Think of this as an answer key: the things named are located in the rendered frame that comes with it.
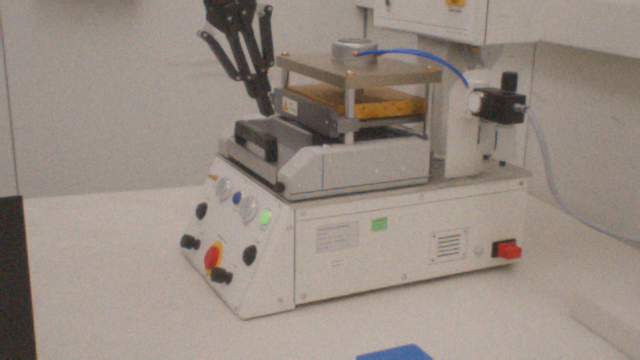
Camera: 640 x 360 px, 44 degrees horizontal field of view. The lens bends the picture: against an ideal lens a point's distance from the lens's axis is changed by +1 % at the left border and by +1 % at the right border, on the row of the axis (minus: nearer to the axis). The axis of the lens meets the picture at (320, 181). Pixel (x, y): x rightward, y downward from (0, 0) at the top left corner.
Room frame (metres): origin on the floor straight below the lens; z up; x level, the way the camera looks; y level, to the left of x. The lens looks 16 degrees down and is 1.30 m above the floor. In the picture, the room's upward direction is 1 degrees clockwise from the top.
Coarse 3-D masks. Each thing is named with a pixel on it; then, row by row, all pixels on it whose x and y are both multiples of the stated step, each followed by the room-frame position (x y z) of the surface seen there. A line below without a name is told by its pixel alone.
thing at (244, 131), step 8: (240, 120) 1.34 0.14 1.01; (240, 128) 1.32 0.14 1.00; (248, 128) 1.29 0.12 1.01; (256, 128) 1.29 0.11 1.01; (240, 136) 1.34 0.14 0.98; (248, 136) 1.29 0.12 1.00; (256, 136) 1.26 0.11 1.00; (264, 136) 1.23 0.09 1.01; (272, 136) 1.23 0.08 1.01; (256, 144) 1.26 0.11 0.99; (264, 144) 1.23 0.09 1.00; (272, 144) 1.22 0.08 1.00; (264, 152) 1.23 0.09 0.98; (272, 152) 1.22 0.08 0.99; (272, 160) 1.22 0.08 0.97
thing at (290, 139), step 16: (272, 128) 1.38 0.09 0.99; (288, 128) 1.31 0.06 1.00; (240, 144) 1.34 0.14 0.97; (288, 144) 1.31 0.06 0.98; (304, 144) 1.26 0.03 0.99; (240, 160) 1.32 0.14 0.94; (256, 160) 1.26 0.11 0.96; (288, 160) 1.23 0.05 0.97; (432, 160) 1.32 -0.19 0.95; (272, 176) 1.20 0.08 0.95
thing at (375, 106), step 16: (320, 96) 1.32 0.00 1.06; (336, 96) 1.33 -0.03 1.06; (368, 96) 1.33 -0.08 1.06; (384, 96) 1.33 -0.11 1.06; (400, 96) 1.33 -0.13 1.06; (416, 96) 1.33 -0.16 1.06; (368, 112) 1.27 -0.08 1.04; (384, 112) 1.28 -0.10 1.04; (400, 112) 1.30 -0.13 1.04; (416, 112) 1.31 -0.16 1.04
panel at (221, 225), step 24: (216, 168) 1.40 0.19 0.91; (240, 192) 1.27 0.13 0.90; (264, 192) 1.21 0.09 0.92; (216, 216) 1.32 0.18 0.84; (240, 216) 1.24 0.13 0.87; (216, 240) 1.28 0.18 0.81; (240, 240) 1.21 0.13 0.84; (264, 240) 1.15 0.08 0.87; (216, 264) 1.24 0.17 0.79; (240, 264) 1.17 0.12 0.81; (216, 288) 1.20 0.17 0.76; (240, 288) 1.14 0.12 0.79
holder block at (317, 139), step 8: (288, 120) 1.42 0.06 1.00; (304, 128) 1.36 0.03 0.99; (360, 128) 1.37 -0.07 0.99; (312, 136) 1.33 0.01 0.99; (320, 136) 1.30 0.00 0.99; (376, 136) 1.31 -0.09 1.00; (408, 136) 1.31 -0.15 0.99; (416, 136) 1.31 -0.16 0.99; (312, 144) 1.33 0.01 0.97; (320, 144) 1.30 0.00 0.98
